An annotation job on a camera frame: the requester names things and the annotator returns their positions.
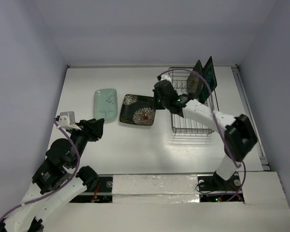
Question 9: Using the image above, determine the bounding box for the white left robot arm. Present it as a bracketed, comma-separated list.
[0, 112, 104, 232]

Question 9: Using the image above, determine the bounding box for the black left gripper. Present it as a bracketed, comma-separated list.
[71, 117, 105, 167]

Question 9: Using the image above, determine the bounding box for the dark green patterned plate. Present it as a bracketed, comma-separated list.
[199, 56, 217, 103]

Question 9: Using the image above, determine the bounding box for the right side metal rail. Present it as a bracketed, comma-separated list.
[231, 65, 271, 172]

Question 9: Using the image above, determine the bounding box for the black floral square plate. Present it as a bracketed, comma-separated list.
[119, 94, 156, 126]

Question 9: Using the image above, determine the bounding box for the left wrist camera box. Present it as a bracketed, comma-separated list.
[58, 111, 76, 130]

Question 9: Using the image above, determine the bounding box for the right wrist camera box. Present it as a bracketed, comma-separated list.
[157, 74, 172, 83]

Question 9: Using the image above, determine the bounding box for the light green rectangular plate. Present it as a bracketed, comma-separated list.
[93, 88, 118, 123]

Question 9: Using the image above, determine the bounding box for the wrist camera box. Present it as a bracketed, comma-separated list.
[58, 111, 76, 130]
[157, 74, 172, 83]

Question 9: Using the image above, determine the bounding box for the grey wire dish rack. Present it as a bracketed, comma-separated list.
[168, 67, 222, 135]

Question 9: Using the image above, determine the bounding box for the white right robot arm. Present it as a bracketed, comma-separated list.
[153, 76, 258, 189]

